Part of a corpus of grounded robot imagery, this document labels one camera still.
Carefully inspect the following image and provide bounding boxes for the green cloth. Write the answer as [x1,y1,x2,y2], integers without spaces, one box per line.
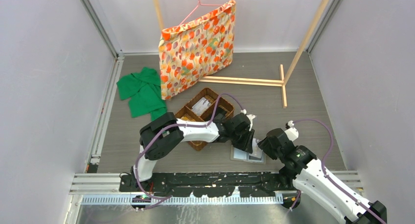
[116,67,167,120]

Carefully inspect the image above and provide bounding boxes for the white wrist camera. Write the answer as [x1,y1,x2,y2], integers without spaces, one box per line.
[284,120,299,141]
[240,109,256,131]

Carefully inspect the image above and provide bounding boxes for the perforated metal rail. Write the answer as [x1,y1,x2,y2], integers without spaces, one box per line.
[81,194,283,205]

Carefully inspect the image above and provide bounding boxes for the silver VIP card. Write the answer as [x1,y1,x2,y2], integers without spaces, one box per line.
[191,97,211,116]

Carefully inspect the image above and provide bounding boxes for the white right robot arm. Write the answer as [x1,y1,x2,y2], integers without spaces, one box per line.
[258,127,387,224]

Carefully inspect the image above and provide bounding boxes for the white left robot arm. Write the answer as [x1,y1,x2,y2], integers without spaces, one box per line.
[131,110,256,192]

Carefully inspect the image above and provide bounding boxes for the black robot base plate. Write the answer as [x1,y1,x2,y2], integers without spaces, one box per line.
[119,172,302,201]

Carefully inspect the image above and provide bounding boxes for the pink wire hanger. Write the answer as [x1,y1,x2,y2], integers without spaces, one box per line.
[178,0,222,25]

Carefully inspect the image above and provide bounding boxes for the wooden rack stand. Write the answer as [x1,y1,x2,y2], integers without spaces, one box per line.
[150,0,335,109]

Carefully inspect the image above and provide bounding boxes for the brown wicker basket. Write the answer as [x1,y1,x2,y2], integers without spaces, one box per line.
[175,88,234,151]

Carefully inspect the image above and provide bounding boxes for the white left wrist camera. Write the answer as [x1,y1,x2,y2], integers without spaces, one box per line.
[240,109,256,131]

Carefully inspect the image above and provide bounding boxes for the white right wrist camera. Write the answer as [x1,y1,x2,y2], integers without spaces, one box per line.
[284,120,299,141]

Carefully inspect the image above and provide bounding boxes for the gold cards in basket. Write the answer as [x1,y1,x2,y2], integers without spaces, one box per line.
[181,115,196,122]

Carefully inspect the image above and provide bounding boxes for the floral orange fabric bag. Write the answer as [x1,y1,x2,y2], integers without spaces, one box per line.
[159,0,236,100]

